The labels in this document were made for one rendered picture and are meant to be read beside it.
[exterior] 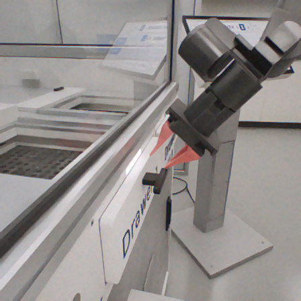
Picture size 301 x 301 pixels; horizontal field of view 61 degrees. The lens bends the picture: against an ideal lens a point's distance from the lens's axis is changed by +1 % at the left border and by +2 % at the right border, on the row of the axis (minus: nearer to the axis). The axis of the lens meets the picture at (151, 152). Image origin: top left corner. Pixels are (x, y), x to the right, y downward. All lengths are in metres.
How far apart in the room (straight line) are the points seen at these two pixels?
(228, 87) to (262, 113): 3.21
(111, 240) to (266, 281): 1.28
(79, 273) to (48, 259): 0.07
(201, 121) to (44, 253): 0.27
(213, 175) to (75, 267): 1.20
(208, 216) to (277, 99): 2.31
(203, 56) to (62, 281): 0.32
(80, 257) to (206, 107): 0.26
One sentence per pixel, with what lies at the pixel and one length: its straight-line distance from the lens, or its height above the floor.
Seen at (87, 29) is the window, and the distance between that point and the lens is 0.31.
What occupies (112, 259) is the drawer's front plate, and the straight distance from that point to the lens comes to 0.36.
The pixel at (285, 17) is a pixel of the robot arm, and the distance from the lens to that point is 0.42.
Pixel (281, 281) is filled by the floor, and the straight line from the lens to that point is 1.58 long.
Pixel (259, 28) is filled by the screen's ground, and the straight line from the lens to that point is 1.43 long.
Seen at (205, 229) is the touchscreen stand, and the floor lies 0.07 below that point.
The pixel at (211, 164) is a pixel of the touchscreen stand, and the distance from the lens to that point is 1.39.
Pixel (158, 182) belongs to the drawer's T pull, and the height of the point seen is 0.91.
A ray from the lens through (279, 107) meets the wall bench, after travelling 3.63.
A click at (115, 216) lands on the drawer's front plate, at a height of 0.93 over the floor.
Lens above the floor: 1.13
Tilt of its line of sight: 25 degrees down
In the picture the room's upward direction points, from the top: straight up
